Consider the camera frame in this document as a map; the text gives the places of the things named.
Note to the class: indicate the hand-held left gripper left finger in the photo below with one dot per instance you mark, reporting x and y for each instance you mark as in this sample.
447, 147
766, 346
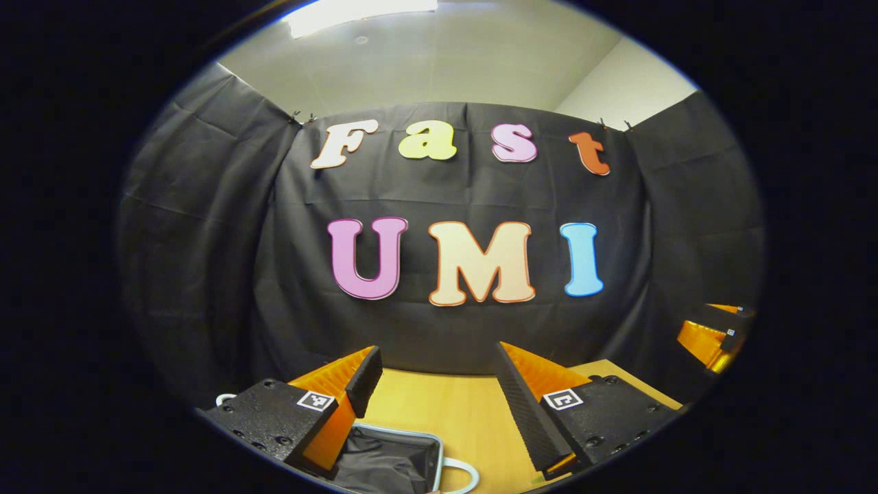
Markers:
363, 384

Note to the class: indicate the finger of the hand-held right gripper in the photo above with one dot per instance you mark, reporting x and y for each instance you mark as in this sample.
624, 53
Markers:
734, 311
706, 343

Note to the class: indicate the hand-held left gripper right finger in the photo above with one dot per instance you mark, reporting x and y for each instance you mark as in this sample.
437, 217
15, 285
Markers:
525, 412

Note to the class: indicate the light blue small suitcase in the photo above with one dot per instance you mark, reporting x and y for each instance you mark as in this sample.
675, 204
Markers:
384, 460

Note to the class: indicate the black backdrop cloth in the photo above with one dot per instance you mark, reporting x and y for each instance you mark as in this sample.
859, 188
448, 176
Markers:
411, 185

